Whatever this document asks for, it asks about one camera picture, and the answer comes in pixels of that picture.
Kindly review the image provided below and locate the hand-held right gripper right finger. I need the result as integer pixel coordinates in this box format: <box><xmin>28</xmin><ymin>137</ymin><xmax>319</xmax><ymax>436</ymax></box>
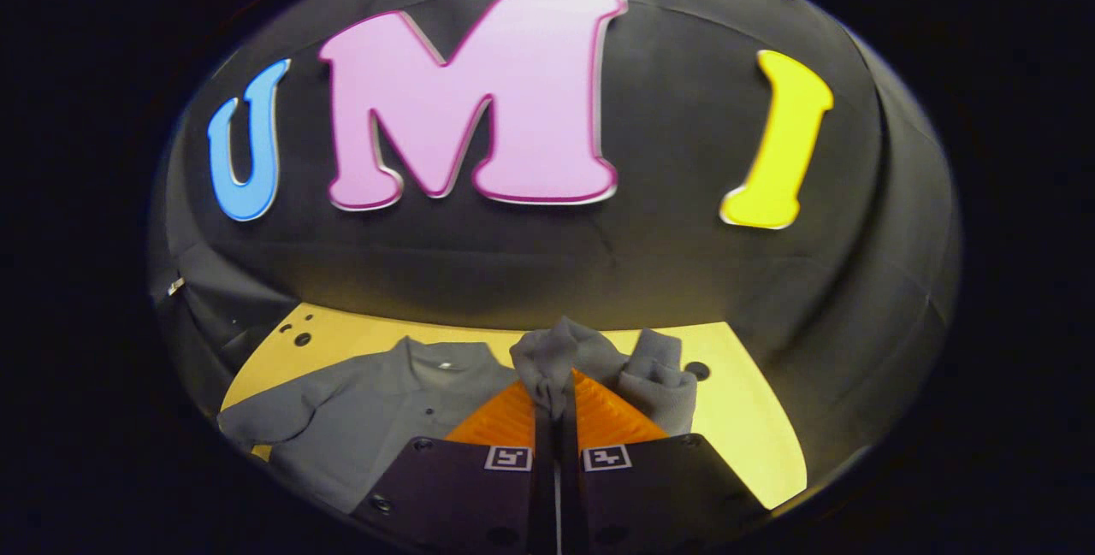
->
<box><xmin>560</xmin><ymin>367</ymin><xmax>771</xmax><ymax>555</ymax></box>

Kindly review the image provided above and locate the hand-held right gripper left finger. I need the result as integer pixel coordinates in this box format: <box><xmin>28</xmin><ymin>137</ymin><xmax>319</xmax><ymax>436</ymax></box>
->
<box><xmin>351</xmin><ymin>377</ymin><xmax>559</xmax><ymax>555</ymax></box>

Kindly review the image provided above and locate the grey button shirt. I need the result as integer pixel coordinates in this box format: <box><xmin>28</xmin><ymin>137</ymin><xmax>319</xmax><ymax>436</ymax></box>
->
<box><xmin>216</xmin><ymin>316</ymin><xmax>698</xmax><ymax>515</ymax></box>

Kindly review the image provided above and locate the black backdrop cloth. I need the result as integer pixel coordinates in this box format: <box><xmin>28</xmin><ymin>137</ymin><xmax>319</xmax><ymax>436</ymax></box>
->
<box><xmin>147</xmin><ymin>0</ymin><xmax>963</xmax><ymax>505</ymax></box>

